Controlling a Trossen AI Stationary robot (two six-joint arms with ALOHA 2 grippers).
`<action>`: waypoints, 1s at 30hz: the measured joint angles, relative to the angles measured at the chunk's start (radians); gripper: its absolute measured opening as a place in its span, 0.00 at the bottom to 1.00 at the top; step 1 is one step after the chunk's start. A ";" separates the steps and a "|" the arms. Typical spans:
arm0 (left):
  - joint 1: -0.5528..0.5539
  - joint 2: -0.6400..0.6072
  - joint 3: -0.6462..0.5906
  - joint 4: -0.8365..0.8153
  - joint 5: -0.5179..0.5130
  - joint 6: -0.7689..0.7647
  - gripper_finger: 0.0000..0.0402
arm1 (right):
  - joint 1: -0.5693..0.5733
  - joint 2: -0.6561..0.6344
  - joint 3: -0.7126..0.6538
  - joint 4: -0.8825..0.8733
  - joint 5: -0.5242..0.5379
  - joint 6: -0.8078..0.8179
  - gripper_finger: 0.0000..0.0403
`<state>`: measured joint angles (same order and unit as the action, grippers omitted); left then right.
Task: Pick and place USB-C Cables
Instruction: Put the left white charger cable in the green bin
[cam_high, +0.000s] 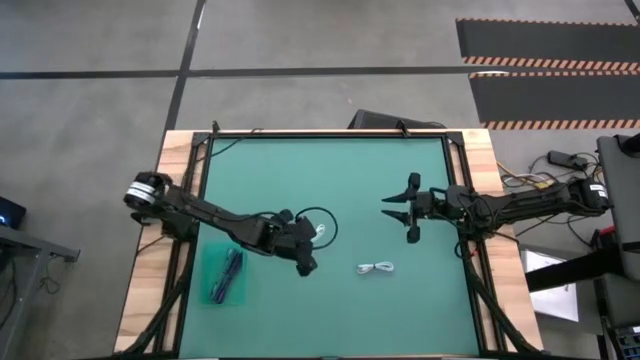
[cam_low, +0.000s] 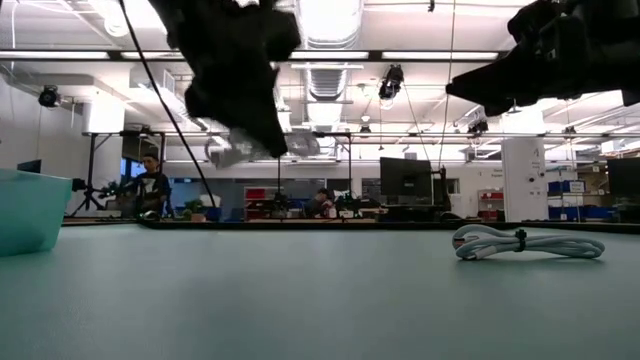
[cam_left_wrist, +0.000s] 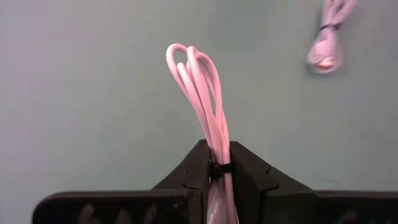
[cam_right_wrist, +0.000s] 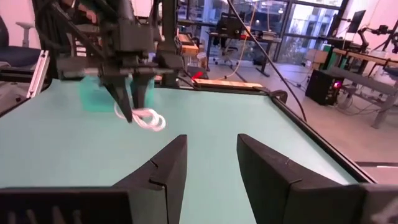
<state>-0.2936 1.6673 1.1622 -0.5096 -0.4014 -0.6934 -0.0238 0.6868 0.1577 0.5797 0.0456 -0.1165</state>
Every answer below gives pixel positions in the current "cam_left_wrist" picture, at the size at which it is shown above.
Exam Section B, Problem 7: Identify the white usb-c cable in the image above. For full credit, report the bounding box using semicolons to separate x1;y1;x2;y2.
306;0;357;75
165;42;240;224

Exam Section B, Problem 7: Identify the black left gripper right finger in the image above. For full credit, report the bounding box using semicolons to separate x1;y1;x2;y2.
229;141;312;224

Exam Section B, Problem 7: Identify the green table mat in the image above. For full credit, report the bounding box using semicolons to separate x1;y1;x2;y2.
0;0;398;224

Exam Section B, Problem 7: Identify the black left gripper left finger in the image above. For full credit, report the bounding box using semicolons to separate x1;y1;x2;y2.
152;139;213;224

